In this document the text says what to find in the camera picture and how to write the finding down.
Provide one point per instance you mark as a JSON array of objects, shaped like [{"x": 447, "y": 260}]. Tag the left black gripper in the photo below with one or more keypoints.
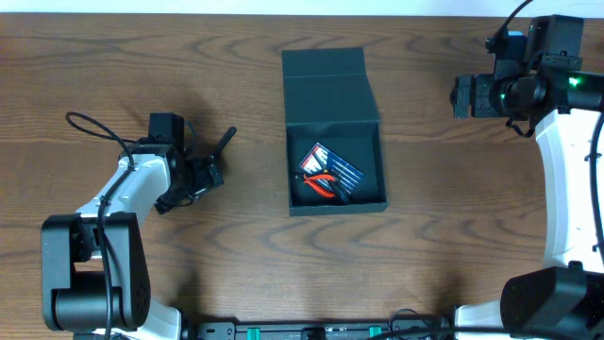
[{"x": 210, "y": 171}]

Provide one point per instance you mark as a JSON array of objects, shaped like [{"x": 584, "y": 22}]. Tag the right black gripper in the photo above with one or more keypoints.
[{"x": 463, "y": 92}]

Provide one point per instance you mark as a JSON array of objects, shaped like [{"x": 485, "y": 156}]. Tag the small claw hammer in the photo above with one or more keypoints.
[{"x": 223, "y": 142}]

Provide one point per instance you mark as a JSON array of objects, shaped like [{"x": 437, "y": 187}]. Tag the red black pliers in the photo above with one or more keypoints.
[{"x": 321, "y": 184}]

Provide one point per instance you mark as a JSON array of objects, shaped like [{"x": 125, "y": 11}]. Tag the blue precision screwdriver set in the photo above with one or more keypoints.
[{"x": 321, "y": 160}]

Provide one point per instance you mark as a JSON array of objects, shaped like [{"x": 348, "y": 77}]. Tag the black yellow screwdriver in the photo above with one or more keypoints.
[{"x": 338, "y": 189}]

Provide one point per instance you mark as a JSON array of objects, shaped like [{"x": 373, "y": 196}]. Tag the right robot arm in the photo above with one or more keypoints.
[{"x": 538, "y": 80}]

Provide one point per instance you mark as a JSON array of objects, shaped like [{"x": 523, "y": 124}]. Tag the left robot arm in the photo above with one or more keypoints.
[{"x": 95, "y": 280}]

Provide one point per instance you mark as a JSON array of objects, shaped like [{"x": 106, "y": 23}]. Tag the dark green open box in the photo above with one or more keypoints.
[{"x": 328, "y": 100}]

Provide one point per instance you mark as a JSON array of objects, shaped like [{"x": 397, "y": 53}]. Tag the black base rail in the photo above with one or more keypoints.
[{"x": 304, "y": 331}]

